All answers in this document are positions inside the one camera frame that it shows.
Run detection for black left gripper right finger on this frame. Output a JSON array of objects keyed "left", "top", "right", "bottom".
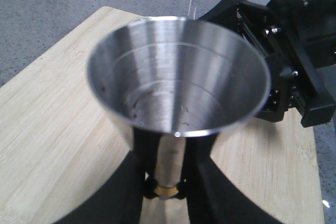
[{"left": 181, "top": 129, "right": 280, "bottom": 223}]

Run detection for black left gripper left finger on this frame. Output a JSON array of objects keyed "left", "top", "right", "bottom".
[{"left": 57, "top": 128, "right": 163, "bottom": 223}]

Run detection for silver double jigger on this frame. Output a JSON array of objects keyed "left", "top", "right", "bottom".
[{"left": 86, "top": 16, "right": 271, "bottom": 224}]

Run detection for wooden cutting board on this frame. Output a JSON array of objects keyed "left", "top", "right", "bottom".
[{"left": 1, "top": 6, "right": 324, "bottom": 223}]

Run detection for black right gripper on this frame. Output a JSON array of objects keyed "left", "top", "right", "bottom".
[{"left": 199, "top": 0, "right": 335, "bottom": 127}]

